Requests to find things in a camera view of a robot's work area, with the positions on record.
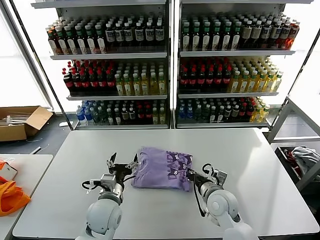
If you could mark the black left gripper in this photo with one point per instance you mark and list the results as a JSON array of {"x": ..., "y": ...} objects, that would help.
[{"x": 121, "y": 173}]

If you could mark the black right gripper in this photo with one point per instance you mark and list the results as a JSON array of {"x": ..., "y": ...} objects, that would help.
[{"x": 199, "y": 180}]

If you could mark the purple t-shirt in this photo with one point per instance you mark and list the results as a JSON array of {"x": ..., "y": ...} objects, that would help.
[{"x": 155, "y": 172}]

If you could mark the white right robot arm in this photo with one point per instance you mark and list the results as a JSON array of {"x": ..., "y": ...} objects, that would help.
[{"x": 220, "y": 205}]

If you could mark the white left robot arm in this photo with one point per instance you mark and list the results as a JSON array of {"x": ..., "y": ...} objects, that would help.
[{"x": 103, "y": 217}]

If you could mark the small dark drink bottle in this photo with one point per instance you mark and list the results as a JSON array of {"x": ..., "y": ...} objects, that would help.
[
  {"x": 132, "y": 115},
  {"x": 235, "y": 112},
  {"x": 220, "y": 115},
  {"x": 125, "y": 115},
  {"x": 227, "y": 112},
  {"x": 212, "y": 115},
  {"x": 117, "y": 117},
  {"x": 110, "y": 117}
]

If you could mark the green drink bottle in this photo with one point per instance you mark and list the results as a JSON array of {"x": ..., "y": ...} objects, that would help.
[
  {"x": 96, "y": 116},
  {"x": 103, "y": 116},
  {"x": 205, "y": 113},
  {"x": 198, "y": 113}
]

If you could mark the small cola bottle red cap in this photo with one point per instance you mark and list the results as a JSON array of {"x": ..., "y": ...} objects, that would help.
[
  {"x": 148, "y": 115},
  {"x": 242, "y": 112},
  {"x": 249, "y": 112},
  {"x": 140, "y": 115}
]

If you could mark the small yellow drink bottle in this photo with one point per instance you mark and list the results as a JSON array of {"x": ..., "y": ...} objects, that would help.
[
  {"x": 155, "y": 117},
  {"x": 162, "y": 117},
  {"x": 264, "y": 114},
  {"x": 256, "y": 115}
]

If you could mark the blue water bottle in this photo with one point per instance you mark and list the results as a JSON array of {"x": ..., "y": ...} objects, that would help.
[
  {"x": 182, "y": 113},
  {"x": 80, "y": 117},
  {"x": 190, "y": 113},
  {"x": 88, "y": 118}
]

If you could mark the small white floor object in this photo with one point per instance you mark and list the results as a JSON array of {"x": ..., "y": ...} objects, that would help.
[{"x": 63, "y": 124}]

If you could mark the yellow juice bottle green label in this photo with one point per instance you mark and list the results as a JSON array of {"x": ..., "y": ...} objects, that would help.
[
  {"x": 269, "y": 84},
  {"x": 144, "y": 87},
  {"x": 162, "y": 86},
  {"x": 127, "y": 87},
  {"x": 136, "y": 87},
  {"x": 153, "y": 87},
  {"x": 261, "y": 84},
  {"x": 277, "y": 83},
  {"x": 234, "y": 85},
  {"x": 252, "y": 84},
  {"x": 119, "y": 87},
  {"x": 243, "y": 85}
]

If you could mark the white floor strip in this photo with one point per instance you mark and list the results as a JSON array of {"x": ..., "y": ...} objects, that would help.
[{"x": 36, "y": 150}]

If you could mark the dark slanted window bar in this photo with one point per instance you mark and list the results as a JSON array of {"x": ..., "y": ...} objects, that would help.
[
  {"x": 303, "y": 65},
  {"x": 58, "y": 101}
]

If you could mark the white side table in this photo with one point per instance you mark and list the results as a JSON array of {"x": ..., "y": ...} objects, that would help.
[{"x": 32, "y": 170}]

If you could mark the black storage bin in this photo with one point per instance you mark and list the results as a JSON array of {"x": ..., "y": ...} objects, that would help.
[{"x": 281, "y": 153}]

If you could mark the red garment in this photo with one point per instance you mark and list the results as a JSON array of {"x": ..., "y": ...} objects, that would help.
[{"x": 290, "y": 156}]

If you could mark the grey metal shelf rack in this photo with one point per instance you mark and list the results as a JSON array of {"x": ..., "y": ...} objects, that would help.
[
  {"x": 237, "y": 53},
  {"x": 107, "y": 55}
]

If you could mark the open cardboard box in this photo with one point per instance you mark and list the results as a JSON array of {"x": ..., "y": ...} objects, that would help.
[{"x": 15, "y": 133}]

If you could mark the grey white garment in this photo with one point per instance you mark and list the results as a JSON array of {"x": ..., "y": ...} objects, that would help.
[{"x": 305, "y": 157}]

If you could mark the orange white carton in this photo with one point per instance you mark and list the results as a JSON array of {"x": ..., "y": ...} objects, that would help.
[{"x": 7, "y": 172}]

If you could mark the orange cloth bag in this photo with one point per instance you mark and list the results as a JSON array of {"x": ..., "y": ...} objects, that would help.
[{"x": 12, "y": 200}]

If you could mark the grey window pillar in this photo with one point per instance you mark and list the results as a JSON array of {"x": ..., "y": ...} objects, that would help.
[{"x": 38, "y": 82}]

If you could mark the dark drink bottle blue label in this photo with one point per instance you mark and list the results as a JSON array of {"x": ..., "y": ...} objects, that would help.
[
  {"x": 159, "y": 35},
  {"x": 139, "y": 36},
  {"x": 285, "y": 33},
  {"x": 128, "y": 36},
  {"x": 119, "y": 36},
  {"x": 110, "y": 36},
  {"x": 276, "y": 33},
  {"x": 149, "y": 35},
  {"x": 266, "y": 33}
]

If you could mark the dark drink bottle beige label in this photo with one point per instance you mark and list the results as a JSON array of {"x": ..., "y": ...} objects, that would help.
[
  {"x": 246, "y": 33},
  {"x": 256, "y": 33}
]

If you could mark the red drink bottle white cap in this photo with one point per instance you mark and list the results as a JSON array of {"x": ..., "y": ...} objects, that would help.
[{"x": 293, "y": 35}]

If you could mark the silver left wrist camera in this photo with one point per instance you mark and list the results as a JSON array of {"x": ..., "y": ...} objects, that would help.
[{"x": 108, "y": 181}]

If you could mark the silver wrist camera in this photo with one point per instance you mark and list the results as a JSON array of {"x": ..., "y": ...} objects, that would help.
[
  {"x": 108, "y": 181},
  {"x": 221, "y": 177}
]

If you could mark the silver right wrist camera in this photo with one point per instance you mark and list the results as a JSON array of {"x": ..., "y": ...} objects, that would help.
[{"x": 221, "y": 177}]

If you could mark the grey metal frame table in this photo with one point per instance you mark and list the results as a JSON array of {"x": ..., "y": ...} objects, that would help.
[{"x": 277, "y": 120}]

